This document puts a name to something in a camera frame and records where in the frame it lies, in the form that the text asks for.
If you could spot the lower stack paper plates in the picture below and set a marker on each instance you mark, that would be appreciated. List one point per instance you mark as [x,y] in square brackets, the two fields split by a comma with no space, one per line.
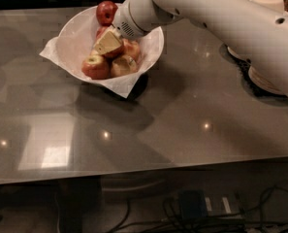
[260,81]

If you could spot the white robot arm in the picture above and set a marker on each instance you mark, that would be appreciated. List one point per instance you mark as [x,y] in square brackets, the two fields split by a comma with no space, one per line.
[257,34]

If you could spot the black tray mat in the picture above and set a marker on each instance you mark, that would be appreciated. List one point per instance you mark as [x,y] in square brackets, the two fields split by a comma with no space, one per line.
[248,85]

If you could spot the yellow green apple front right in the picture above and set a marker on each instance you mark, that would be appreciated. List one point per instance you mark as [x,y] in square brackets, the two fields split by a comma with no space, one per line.
[123,65]

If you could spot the red apple top back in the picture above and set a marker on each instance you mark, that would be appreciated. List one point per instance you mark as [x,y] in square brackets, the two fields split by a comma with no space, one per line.
[105,12]

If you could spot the pale red apple right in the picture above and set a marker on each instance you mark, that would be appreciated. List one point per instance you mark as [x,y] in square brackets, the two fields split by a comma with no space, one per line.
[132,48]

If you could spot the white paper liner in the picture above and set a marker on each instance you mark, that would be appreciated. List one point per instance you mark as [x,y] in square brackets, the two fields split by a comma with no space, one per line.
[124,86]

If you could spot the black power adapter box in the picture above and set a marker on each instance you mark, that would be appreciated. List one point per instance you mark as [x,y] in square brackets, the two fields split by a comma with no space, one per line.
[192,204]

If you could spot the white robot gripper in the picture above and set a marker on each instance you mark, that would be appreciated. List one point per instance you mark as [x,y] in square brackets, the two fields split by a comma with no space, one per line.
[124,20]

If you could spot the white bowl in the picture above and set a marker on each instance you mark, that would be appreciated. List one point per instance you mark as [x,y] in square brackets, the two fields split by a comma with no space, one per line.
[77,38]

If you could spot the red yellow apple front left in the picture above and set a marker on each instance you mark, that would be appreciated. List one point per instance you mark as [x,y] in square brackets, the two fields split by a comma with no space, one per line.
[96,67]

